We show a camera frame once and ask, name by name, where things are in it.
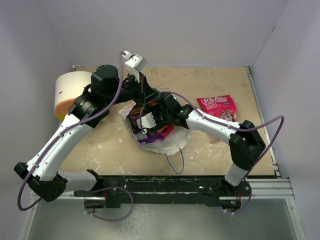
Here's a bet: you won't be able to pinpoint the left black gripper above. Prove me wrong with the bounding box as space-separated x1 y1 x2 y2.
105 71 161 107

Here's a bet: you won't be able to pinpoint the checkered paper bag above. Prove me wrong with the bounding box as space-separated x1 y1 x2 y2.
118 89 193 175

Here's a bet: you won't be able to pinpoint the pink chips bag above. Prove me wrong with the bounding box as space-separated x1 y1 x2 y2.
196 95 237 122

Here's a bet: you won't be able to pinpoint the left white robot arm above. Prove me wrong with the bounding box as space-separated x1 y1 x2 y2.
14 65 160 202

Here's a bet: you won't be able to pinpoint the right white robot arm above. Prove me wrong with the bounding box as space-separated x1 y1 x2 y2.
151 92 266 196

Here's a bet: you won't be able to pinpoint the assorted candy packets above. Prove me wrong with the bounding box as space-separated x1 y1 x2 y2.
127 102 175 140

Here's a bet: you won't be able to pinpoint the purple snack packet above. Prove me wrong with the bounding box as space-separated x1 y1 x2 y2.
138 132 165 144

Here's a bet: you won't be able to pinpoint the cream and orange cylinder box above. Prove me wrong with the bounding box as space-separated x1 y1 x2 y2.
53 71 92 122

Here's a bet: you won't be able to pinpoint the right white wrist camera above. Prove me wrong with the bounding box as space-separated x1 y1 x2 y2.
137 112 157 134

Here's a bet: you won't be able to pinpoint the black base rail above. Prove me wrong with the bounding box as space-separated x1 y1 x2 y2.
74 175 252 210

